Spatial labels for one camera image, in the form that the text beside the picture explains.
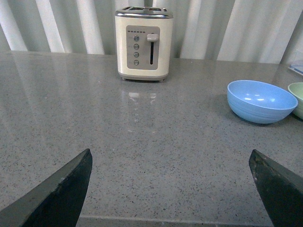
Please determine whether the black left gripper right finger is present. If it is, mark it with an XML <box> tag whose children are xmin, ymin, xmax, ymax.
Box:
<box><xmin>249</xmin><ymin>149</ymin><xmax>303</xmax><ymax>227</ymax></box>

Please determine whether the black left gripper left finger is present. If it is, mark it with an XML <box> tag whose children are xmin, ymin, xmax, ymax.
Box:
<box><xmin>0</xmin><ymin>149</ymin><xmax>92</xmax><ymax>227</ymax></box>

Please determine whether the blue plastic bowl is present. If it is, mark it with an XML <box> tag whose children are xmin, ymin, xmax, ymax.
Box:
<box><xmin>227</xmin><ymin>80</ymin><xmax>298</xmax><ymax>124</ymax></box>

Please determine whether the green plastic bowl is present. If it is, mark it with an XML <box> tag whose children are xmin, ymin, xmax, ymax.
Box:
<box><xmin>288</xmin><ymin>82</ymin><xmax>303</xmax><ymax>119</ymax></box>

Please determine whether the white pleated curtain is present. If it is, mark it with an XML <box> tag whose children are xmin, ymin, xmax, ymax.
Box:
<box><xmin>0</xmin><ymin>0</ymin><xmax>303</xmax><ymax>64</ymax></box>

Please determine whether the cream two-slot toaster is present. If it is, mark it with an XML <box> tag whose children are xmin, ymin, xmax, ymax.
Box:
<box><xmin>115</xmin><ymin>6</ymin><xmax>174</xmax><ymax>81</ymax></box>

